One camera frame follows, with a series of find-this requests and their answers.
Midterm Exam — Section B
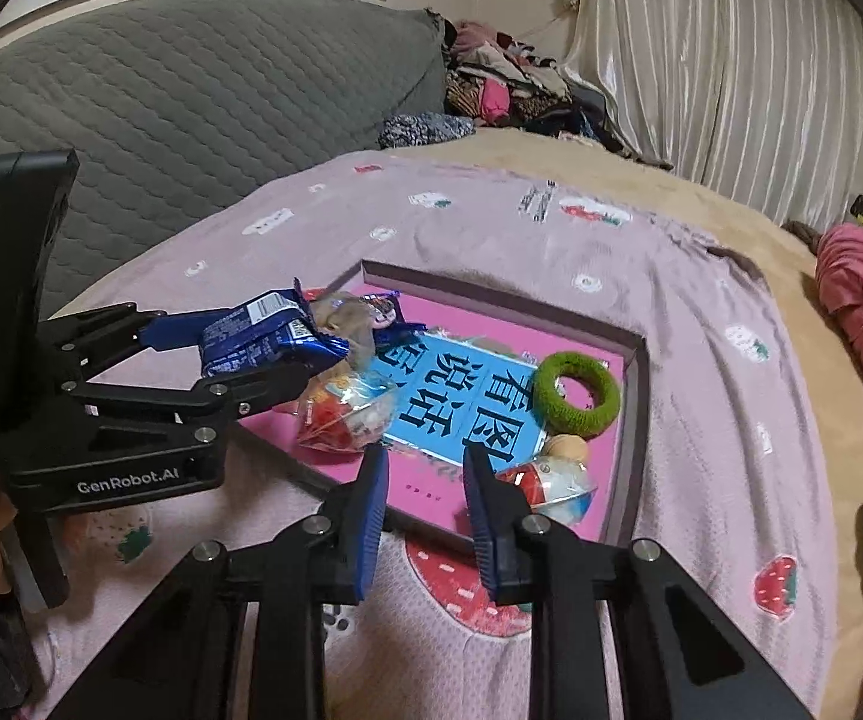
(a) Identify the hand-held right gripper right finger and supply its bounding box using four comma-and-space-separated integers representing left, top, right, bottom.
461, 444, 814, 720

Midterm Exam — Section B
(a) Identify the dark brown cloth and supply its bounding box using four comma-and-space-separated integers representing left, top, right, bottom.
782, 220, 823, 254

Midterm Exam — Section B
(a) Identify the pink book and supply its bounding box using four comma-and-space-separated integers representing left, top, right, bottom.
251, 287, 629, 541

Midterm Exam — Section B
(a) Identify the pink box with blue label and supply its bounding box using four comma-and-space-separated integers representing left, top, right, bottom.
240, 259, 651, 542

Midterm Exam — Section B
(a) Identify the blue floral cloth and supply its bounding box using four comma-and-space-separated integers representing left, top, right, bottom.
378, 112, 479, 152

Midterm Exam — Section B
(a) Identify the white pleated curtain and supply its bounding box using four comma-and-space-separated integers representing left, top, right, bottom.
561, 0, 863, 242

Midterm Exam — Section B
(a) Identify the pink printed bedsheet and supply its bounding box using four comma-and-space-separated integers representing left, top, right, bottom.
26, 150, 846, 720

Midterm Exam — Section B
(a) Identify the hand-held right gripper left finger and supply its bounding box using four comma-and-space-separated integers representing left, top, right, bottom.
49, 442, 392, 720

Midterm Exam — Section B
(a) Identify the pile of clothes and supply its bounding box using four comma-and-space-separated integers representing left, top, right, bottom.
441, 19, 673, 171

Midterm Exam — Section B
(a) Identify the beige mesh bath puff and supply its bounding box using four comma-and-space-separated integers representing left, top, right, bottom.
317, 295, 381, 370

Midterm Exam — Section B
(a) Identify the green fuzzy ring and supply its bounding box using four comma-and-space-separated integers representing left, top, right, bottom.
534, 350, 622, 438

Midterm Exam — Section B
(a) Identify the clear plastic toy packet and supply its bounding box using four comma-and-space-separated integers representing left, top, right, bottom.
294, 370, 396, 456

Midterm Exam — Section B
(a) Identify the walnut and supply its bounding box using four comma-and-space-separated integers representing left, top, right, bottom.
542, 434, 591, 467

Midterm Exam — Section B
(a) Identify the grey quilted sofa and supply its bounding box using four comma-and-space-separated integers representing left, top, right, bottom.
0, 0, 449, 325

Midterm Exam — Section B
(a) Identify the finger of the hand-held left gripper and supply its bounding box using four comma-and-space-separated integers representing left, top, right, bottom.
62, 362, 314, 430
37, 302, 254, 377

